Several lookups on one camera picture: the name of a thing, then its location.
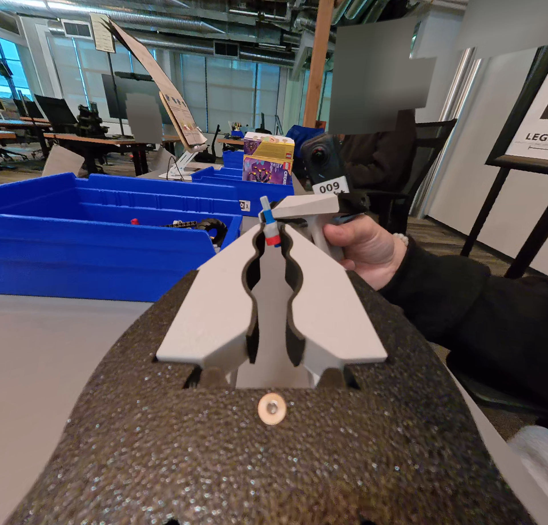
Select person's right hand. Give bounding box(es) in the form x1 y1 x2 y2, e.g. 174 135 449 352
323 215 407 291

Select wooden display board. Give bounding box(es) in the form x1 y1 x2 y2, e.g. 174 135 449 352
109 18 208 147

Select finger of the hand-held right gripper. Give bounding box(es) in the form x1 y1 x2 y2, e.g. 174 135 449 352
272 196 342 220

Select white paper sign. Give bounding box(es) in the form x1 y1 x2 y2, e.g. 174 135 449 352
89 13 117 54

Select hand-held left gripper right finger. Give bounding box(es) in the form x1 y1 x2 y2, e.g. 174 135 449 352
283 225 388 389

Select silver ventilation duct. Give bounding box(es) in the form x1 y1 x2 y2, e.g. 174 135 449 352
0 0 300 36

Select small Lego Technic assembly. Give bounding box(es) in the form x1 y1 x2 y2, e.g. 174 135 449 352
258 196 279 227

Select black mesh office chair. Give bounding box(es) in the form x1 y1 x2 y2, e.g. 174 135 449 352
364 119 458 235

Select black easel stand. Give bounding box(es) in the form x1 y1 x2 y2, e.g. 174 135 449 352
460 166 548 279

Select white board stand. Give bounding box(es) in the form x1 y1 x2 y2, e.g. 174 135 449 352
165 144 210 181

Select blue plastic storage bin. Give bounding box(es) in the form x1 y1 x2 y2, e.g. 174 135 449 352
192 150 296 201
0 172 243 303

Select pile of loose lego pieces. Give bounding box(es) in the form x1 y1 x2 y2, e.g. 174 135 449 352
130 218 200 230

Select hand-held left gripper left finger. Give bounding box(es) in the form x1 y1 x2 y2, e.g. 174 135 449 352
155 223 263 389

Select wooden post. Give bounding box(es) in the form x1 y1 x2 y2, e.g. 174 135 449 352
302 0 339 128

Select yellow lego box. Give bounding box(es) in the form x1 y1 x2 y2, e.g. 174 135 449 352
243 132 296 161

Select black wall screen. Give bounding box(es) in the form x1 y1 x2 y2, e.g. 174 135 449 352
101 72 165 120

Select silver vertical duct pipes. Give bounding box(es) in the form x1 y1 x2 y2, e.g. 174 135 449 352
413 48 482 218

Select black lego tyre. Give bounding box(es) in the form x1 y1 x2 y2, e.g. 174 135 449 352
197 218 228 248

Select black framed sign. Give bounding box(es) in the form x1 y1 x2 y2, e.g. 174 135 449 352
485 46 548 171

